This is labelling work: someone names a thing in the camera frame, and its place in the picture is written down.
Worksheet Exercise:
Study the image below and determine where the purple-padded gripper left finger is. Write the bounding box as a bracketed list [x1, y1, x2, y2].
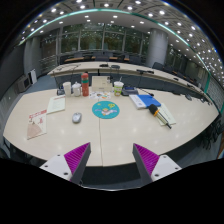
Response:
[41, 143, 91, 185]

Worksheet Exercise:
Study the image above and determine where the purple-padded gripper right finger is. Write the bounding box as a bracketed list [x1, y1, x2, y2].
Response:
[133, 143, 181, 185]

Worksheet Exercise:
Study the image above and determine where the grey computer mouse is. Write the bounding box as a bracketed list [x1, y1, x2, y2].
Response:
[72, 112, 82, 123]

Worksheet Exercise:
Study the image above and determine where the round teal mouse pad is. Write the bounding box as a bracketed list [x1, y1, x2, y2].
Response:
[92, 101, 120, 119]

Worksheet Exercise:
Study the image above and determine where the orange and pink booklet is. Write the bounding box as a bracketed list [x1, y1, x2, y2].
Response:
[27, 110, 47, 139]

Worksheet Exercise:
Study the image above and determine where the light green paper sheet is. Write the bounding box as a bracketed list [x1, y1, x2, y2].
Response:
[159, 103, 176, 125]

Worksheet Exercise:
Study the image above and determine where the white paper sheet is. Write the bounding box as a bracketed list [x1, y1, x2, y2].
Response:
[47, 95, 65, 114]

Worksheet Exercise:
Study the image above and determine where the blue folder with papers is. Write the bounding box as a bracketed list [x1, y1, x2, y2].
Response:
[129, 95, 161, 109]

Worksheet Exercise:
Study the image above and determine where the colourful sticker sheet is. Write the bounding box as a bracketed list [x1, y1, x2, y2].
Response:
[89, 92, 111, 100]

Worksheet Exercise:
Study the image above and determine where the white lidded mug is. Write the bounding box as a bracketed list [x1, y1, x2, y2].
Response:
[72, 82, 81, 97]

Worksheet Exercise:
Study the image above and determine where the white paper cup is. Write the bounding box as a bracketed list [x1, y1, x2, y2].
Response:
[63, 82, 71, 97]

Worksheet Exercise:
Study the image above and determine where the beige cardboard box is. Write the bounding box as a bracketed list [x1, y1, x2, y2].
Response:
[92, 76, 112, 92]

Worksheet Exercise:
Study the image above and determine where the green and white drink cup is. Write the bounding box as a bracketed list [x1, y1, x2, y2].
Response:
[114, 81, 124, 96]

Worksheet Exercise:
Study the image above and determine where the long curved conference desk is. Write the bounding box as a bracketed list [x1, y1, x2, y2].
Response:
[49, 61, 203, 94]

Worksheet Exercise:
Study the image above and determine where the red thermos bottle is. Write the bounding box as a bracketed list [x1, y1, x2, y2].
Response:
[81, 72, 89, 96]

